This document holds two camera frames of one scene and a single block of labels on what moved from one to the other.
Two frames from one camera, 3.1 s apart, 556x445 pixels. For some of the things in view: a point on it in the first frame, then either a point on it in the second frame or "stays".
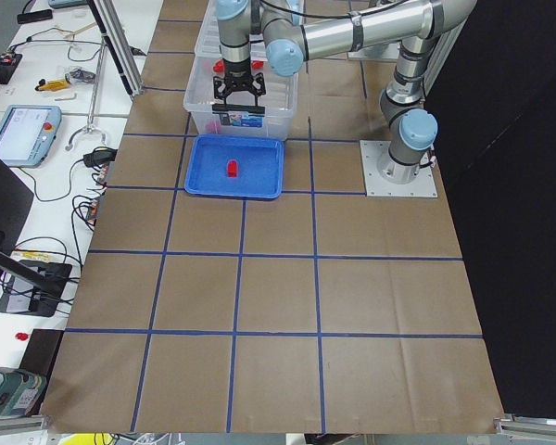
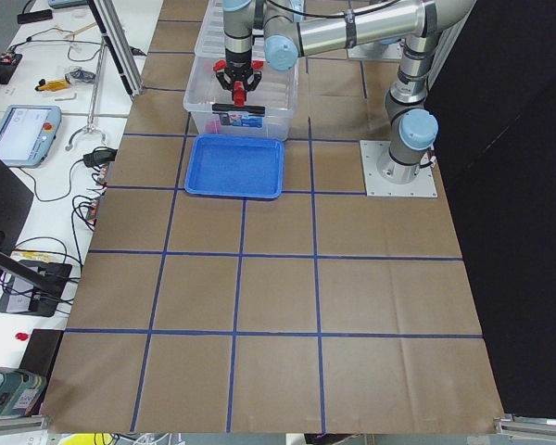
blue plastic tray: x=260 y=166 stays
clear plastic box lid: x=209 y=46 stays
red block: x=232 y=169 to x=239 y=94
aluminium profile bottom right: x=535 y=425 stays
